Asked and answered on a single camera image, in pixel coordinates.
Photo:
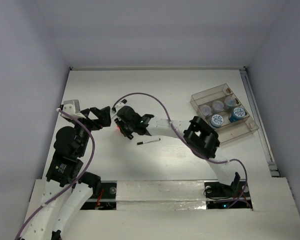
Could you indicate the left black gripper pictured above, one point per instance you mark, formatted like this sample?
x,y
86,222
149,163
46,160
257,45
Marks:
x,y
104,119

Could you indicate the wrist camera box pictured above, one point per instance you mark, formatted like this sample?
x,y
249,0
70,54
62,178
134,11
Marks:
x,y
118,106
70,108

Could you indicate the clear pin jar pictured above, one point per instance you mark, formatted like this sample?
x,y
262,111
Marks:
x,y
229,103

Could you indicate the clear compartment organizer tray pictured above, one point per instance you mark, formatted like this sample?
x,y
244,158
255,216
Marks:
x,y
229,131

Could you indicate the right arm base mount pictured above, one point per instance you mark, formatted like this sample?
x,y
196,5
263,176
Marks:
x,y
222,197

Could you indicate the small clear jar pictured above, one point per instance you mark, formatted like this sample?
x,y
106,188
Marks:
x,y
217,106

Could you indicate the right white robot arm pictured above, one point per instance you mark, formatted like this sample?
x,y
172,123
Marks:
x,y
202,139

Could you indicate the purple clip jar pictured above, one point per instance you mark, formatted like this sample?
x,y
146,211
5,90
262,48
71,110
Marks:
x,y
205,110

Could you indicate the black white marker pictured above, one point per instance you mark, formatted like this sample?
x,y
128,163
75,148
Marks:
x,y
148,141

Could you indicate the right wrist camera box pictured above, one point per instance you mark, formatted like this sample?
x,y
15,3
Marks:
x,y
118,106

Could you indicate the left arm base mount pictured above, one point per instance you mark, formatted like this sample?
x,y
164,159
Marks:
x,y
103,198

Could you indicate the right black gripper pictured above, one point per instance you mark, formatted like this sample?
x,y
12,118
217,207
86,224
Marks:
x,y
121,121

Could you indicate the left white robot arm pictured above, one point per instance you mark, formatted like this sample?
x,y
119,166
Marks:
x,y
68,184

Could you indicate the blue white marker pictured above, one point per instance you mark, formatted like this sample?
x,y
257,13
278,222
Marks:
x,y
113,116

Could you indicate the blue lid jar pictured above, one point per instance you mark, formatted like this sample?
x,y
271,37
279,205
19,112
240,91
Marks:
x,y
216,121
237,113

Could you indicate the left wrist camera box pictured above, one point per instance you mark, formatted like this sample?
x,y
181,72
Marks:
x,y
70,108

